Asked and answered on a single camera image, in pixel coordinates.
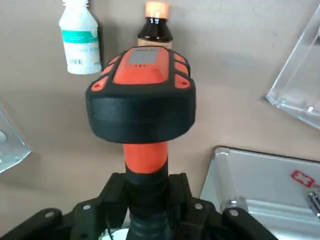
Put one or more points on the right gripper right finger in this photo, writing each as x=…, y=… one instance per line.
x=195, y=217

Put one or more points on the black orange barcode scanner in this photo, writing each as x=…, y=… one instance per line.
x=140, y=112

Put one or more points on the clear acrylic stepped shelf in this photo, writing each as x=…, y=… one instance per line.
x=15, y=155

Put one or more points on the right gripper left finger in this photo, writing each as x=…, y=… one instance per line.
x=100, y=215

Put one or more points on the white medicine bottle green label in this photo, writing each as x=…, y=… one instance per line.
x=80, y=45

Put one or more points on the clear acrylic divided tray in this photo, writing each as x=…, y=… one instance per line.
x=295, y=82

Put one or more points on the aluminium first aid case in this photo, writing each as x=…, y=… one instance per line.
x=262, y=175

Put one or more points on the brown medicine bottle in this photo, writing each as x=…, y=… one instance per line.
x=155, y=30

